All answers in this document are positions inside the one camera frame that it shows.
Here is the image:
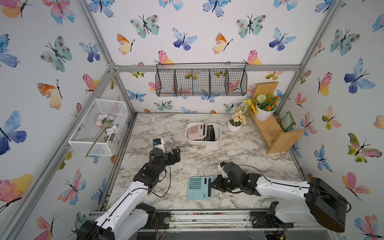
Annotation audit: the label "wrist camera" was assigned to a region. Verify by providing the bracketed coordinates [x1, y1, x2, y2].
[153, 138, 166, 153]
[218, 162, 228, 178]

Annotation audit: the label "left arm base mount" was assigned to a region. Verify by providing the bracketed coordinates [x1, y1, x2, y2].
[128, 203, 171, 230]

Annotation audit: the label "black wire wall basket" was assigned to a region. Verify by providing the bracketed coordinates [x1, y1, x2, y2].
[155, 63, 248, 97]

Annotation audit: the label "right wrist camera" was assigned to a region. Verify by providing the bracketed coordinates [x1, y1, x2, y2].
[218, 162, 228, 178]

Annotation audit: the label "white mesh wall box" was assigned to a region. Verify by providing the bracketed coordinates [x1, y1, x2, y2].
[68, 99, 128, 157]

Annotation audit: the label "white pot orange flowers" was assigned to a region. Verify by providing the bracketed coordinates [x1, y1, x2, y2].
[255, 93, 281, 122]

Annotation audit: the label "small white pot cream flowers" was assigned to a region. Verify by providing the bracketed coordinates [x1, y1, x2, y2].
[227, 107, 247, 132]

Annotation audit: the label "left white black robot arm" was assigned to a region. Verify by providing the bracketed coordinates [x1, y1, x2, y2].
[76, 147, 181, 240]

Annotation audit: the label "aluminium front rail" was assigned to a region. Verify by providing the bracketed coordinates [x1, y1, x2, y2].
[83, 209, 338, 232]

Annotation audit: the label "pink calculator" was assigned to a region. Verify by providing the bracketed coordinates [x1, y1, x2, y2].
[187, 124, 207, 141]

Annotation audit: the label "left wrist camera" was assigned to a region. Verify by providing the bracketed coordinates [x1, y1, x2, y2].
[153, 138, 166, 153]

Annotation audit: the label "pink artificial flower stem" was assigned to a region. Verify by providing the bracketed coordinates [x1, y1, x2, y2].
[86, 114, 119, 157]

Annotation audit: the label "teal calculator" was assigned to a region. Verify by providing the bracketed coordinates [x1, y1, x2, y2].
[187, 176, 214, 200]

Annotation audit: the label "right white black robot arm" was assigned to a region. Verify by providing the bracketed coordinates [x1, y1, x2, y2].
[209, 162, 352, 233]

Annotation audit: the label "white storage box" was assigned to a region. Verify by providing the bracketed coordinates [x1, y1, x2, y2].
[185, 123, 222, 146]

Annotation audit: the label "green framed small board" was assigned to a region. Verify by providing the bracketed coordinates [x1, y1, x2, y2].
[280, 112, 296, 132]

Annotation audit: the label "wooden corner shelf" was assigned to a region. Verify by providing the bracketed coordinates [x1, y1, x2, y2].
[249, 81, 305, 155]

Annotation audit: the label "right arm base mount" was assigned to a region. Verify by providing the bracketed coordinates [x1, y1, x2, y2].
[250, 201, 294, 229]

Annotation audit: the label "dark grey calculator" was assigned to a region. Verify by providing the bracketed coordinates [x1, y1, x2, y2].
[204, 125, 216, 142]

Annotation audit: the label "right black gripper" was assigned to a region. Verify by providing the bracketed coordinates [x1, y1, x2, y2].
[206, 174, 241, 193]

